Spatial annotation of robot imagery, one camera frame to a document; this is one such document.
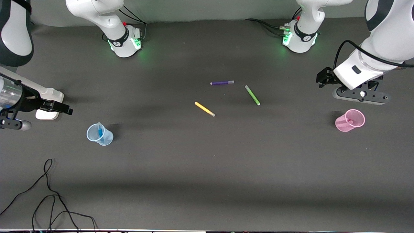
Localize white desk stand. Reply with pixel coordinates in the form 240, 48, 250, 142
0, 66, 64, 120

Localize pink mesh cup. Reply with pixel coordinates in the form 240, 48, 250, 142
335, 109, 366, 132

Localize translucent blue cup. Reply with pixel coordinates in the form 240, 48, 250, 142
86, 123, 114, 146

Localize green marker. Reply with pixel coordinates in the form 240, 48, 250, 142
245, 85, 261, 106

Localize yellow marker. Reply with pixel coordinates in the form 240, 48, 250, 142
194, 101, 216, 117

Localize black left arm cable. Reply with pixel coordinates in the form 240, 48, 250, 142
333, 40, 414, 70

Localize loose black cable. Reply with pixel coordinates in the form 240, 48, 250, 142
0, 159, 97, 233

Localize black left arm base cables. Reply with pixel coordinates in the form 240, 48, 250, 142
244, 6, 303, 37

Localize black arm base cables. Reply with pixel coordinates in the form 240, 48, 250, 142
244, 6, 303, 37
103, 5, 148, 42

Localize black right arm base cables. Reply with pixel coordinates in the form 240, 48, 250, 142
103, 5, 148, 42

